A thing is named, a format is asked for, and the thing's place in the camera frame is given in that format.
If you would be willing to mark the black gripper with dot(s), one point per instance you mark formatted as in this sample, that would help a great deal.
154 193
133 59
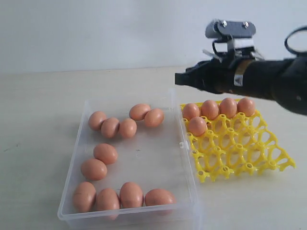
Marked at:
211 76

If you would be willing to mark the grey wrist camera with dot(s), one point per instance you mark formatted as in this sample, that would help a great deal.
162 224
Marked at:
234 29

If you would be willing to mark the clear plastic container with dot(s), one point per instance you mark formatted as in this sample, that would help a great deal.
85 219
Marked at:
154 158

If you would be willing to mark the yellow plastic egg tray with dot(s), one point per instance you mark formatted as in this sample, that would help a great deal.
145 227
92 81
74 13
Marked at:
232 146

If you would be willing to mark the brown egg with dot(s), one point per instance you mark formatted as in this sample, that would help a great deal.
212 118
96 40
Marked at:
109 128
107 199
197 126
127 128
96 120
154 117
93 169
131 195
210 109
159 196
190 111
84 196
246 106
228 107
138 111
105 153

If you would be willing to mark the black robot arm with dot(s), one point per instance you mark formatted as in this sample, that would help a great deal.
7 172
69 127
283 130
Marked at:
282 81

